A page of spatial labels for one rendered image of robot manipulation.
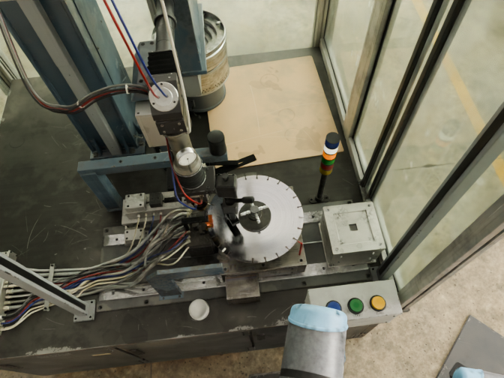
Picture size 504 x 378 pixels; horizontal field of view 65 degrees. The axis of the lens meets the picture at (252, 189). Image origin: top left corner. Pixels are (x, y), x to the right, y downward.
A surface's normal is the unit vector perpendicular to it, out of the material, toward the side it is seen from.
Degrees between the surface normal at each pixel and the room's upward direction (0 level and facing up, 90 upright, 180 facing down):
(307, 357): 14
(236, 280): 0
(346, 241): 0
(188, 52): 90
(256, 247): 0
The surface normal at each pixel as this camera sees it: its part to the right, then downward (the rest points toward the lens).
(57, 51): 0.11, 0.86
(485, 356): -0.04, -0.49
